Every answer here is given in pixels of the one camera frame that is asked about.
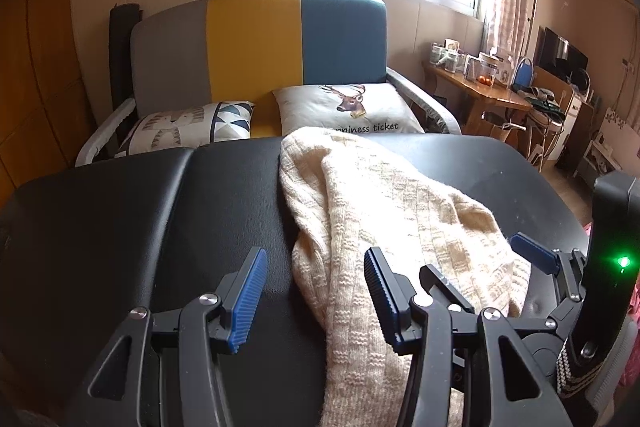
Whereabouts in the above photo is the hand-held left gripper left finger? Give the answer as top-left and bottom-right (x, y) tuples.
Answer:
(65, 247), (268, 427)

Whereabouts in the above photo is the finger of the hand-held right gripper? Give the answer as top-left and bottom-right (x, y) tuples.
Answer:
(509, 232), (588, 306)
(419, 264), (476, 314)

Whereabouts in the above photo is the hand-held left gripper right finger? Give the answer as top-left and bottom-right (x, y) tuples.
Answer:
(363, 247), (576, 427)

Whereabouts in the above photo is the cream knitted sweater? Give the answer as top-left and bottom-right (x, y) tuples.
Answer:
(278, 129), (532, 427)

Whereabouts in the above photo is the white low shelf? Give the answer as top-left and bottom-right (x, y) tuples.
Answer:
(575, 107), (638, 180)

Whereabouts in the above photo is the wooden television cabinet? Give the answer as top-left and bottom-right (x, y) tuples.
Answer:
(530, 66), (596, 170)

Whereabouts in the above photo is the wooden desk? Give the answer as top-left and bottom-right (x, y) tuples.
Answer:
(422, 59), (533, 142)

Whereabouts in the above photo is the blue chair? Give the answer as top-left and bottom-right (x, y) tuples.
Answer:
(512, 57), (535, 88)

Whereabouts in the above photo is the geometric cat print pillow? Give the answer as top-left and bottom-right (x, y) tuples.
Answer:
(114, 101), (256, 159)

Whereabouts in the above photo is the black flat television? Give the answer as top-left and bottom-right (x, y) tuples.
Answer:
(532, 27), (589, 82)

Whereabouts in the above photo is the clear container with oranges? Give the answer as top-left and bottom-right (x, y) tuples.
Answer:
(470, 57), (497, 86)

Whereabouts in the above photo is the white deer print pillow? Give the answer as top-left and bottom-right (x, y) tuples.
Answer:
(272, 83), (426, 138)

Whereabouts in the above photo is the grey yellow blue sofa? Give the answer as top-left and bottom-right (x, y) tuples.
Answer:
(75, 0), (463, 168)

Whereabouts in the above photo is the black rolled mat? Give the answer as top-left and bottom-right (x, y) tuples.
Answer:
(109, 3), (144, 108)

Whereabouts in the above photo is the wooden wardrobe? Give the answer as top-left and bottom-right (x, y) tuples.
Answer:
(0, 0), (116, 208)

